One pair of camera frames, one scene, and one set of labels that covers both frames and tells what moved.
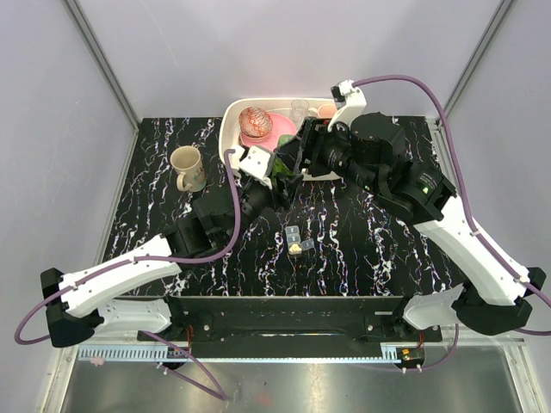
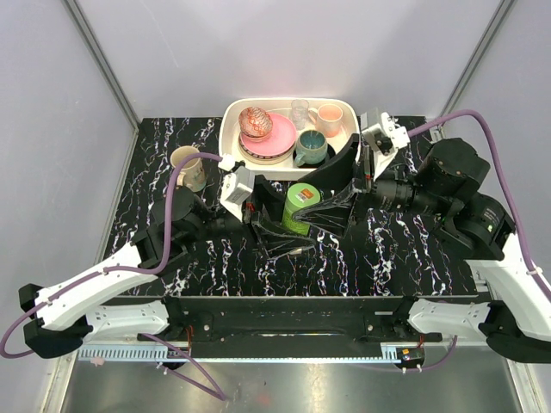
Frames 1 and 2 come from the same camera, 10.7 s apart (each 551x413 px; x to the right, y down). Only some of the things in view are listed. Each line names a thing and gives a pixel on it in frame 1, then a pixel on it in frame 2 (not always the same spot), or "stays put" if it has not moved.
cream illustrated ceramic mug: x=188 y=162 stays put
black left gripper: x=287 y=188 -> x=273 y=244
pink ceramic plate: x=281 y=126 stays put
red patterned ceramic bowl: x=255 y=122 stays put
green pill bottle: x=279 y=167 -> x=297 y=200
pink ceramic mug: x=326 y=111 stays put
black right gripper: x=315 y=137 -> x=332 y=214
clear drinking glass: x=300 y=109 stays put
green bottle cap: x=283 y=138 -> x=300 y=195
